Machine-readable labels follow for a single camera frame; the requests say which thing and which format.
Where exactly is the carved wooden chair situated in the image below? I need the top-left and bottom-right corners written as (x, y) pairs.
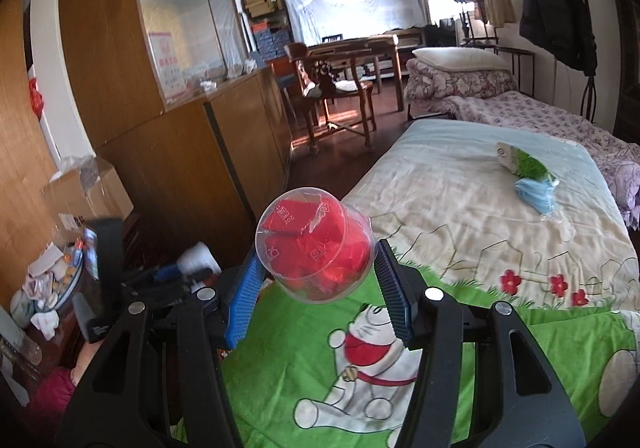
top-left (284, 42), bottom-right (376, 155)

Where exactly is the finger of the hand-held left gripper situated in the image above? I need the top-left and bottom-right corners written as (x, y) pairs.
top-left (152, 263), bottom-right (222, 289)

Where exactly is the wooden cabinet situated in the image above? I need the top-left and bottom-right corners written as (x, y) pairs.
top-left (57, 0), bottom-right (296, 274)

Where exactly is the red plastic bag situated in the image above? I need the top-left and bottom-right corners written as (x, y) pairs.
top-left (27, 78), bottom-right (45, 119)

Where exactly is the printed cartoon blanket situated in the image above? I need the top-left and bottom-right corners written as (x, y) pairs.
top-left (220, 120), bottom-right (640, 448)

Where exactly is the cardboard box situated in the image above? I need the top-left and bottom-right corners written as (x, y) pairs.
top-left (42, 155), bottom-right (135, 235)

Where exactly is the blue face mask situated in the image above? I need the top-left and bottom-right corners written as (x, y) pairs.
top-left (514, 177), bottom-right (560, 219)

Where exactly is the green white wrapper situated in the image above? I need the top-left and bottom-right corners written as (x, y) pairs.
top-left (495, 142), bottom-right (557, 185)

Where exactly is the folded floral quilt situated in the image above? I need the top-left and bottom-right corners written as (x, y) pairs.
top-left (404, 58), bottom-right (519, 102)

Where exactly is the red white paper notice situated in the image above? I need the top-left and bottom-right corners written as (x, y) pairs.
top-left (149, 30), bottom-right (187, 104)

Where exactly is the tall black stand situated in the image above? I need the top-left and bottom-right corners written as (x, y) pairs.
top-left (454, 0), bottom-right (489, 49)

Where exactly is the person's left forearm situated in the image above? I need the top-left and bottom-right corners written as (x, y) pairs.
top-left (30, 340), bottom-right (103, 434)

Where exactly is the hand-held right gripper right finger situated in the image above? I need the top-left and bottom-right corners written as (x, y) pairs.
top-left (374, 239), bottom-right (588, 448)

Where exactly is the clear plastic cup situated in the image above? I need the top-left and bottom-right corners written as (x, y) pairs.
top-left (255, 185), bottom-right (379, 304)

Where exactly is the clear plastic bottle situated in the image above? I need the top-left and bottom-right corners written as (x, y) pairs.
top-left (0, 323), bottom-right (44, 380)

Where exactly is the metal coat rack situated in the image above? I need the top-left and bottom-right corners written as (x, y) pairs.
top-left (465, 0), bottom-right (601, 125)

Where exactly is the black jacket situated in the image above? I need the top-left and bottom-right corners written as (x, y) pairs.
top-left (519, 0), bottom-right (599, 77)

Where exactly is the wooden table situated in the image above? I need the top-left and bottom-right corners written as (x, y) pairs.
top-left (305, 34), bottom-right (406, 112)

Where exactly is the white plastic roll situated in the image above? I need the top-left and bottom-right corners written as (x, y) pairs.
top-left (177, 240), bottom-right (224, 277)

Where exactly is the purple floral bedsheet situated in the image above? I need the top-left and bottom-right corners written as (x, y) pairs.
top-left (445, 90), bottom-right (640, 230)

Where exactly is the shelf of stacked boxes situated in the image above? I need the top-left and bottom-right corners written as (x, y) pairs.
top-left (239, 0), bottom-right (294, 64)

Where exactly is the blue rimmed bowl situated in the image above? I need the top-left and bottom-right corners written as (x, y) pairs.
top-left (10, 228), bottom-right (101, 330)

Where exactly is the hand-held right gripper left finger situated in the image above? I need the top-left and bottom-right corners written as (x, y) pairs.
top-left (50, 245), bottom-right (268, 448)

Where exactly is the black metal side table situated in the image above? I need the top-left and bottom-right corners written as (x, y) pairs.
top-left (492, 45), bottom-right (536, 94)

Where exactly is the white pillow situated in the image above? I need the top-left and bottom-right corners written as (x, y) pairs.
top-left (412, 47), bottom-right (511, 74)

